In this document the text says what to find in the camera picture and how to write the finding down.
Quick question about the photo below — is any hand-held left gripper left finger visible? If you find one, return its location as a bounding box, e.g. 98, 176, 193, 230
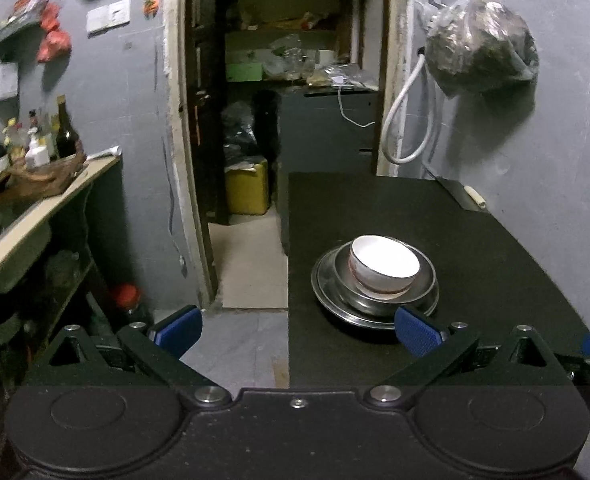
25, 304, 233, 408

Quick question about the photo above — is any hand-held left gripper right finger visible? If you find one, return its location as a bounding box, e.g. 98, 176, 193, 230
365, 305, 573, 411

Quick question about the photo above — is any white ceramic bowl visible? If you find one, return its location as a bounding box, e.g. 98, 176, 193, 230
350, 234, 421, 286
354, 272, 418, 303

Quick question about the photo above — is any large steel plate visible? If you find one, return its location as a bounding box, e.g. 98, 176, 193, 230
311, 246, 441, 332

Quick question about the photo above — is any steel bowl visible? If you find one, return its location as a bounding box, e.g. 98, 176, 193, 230
334, 241, 437, 317

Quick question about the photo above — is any red lid jar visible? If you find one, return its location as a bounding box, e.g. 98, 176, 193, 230
110, 282, 151, 331

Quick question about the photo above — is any cardboard floor sheet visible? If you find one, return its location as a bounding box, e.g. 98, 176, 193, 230
207, 210, 290, 310

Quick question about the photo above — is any yellow jerrycan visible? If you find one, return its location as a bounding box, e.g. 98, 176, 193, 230
225, 157, 270, 217

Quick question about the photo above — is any dark wooden door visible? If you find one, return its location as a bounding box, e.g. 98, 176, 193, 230
185, 0, 228, 226

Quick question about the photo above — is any wooden counter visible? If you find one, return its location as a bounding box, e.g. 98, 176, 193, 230
0, 155, 123, 306

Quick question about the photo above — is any wooden root tray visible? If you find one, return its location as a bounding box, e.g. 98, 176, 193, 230
0, 152, 88, 200

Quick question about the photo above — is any black plastic bag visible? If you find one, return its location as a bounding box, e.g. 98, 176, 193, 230
221, 101, 257, 166

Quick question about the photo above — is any white bottle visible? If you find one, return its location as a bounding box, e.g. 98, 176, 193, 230
25, 132, 50, 170

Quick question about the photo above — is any grey cabinet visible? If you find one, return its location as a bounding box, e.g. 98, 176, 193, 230
275, 87, 380, 256

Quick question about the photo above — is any tall dark bottle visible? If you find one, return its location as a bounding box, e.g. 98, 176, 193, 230
55, 95, 80, 160

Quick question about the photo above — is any yellow cap bottle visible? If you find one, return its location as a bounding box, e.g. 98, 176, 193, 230
2, 117, 26, 161

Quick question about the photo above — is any green box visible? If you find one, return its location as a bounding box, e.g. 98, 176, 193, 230
226, 61, 265, 82

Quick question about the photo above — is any hanging plastic bag of greens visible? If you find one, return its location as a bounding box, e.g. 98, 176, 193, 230
425, 0, 540, 98

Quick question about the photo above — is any red plastic bag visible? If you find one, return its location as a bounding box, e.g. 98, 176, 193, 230
37, 29, 72, 63
40, 2, 62, 31

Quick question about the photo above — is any cluttered storage shelf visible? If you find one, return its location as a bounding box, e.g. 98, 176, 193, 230
192, 0, 376, 91

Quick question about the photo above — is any wall cable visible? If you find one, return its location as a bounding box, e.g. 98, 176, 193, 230
162, 135, 188, 281

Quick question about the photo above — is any steel cleaver cream handle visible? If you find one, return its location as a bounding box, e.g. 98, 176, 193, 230
435, 175, 488, 212

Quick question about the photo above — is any white hose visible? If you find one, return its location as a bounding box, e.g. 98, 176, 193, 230
380, 47, 443, 165

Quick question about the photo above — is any white cable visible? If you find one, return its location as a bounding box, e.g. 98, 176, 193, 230
337, 85, 377, 128

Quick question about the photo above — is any white wall switch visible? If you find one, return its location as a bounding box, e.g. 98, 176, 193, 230
86, 7, 110, 36

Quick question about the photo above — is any white wall socket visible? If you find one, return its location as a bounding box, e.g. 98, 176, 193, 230
107, 0, 130, 26

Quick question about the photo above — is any wall rack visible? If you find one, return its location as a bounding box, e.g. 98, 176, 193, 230
0, 0, 50, 61

